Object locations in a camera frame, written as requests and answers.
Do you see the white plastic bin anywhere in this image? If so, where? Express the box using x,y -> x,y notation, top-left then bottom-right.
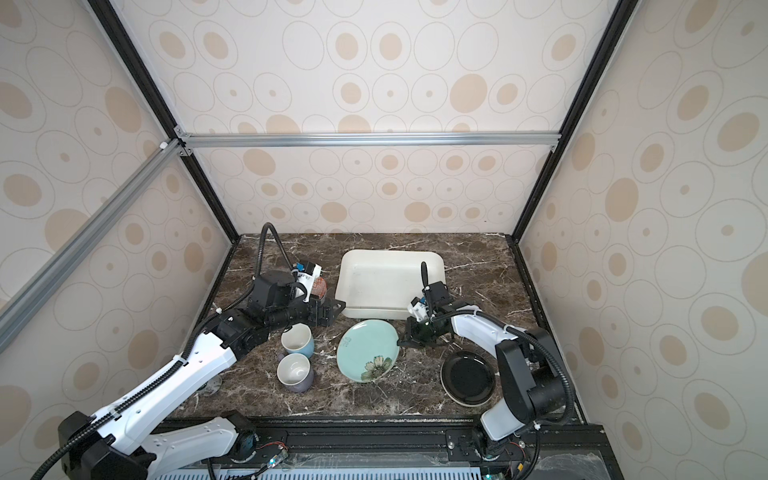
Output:
335,250 -> 446,320

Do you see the mint green floral plate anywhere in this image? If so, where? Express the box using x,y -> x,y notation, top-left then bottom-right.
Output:
336,319 -> 400,383

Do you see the black plate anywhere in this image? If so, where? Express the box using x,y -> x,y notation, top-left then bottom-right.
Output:
440,351 -> 495,408

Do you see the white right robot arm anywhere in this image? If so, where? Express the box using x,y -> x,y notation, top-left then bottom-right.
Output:
398,282 -> 575,441

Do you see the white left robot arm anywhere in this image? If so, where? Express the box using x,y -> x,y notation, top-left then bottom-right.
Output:
32,270 -> 346,479

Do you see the red patterned bowl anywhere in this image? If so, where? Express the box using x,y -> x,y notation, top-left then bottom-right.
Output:
311,277 -> 328,302

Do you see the light blue mug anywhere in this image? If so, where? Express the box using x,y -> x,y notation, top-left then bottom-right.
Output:
280,323 -> 315,358

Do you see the grey purple mug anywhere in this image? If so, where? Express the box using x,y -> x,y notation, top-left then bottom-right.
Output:
276,353 -> 314,393

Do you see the green drink can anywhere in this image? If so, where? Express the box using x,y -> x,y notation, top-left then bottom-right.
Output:
198,375 -> 223,396

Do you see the left diagonal aluminium bar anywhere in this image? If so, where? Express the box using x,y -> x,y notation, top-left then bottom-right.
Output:
1,139 -> 181,350

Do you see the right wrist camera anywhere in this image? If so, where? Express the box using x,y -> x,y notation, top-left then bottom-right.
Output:
408,298 -> 429,323

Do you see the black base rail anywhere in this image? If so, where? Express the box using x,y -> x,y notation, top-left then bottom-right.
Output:
119,419 -> 625,480

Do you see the horizontal aluminium frame bar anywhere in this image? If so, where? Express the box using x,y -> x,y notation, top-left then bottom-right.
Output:
181,131 -> 560,148

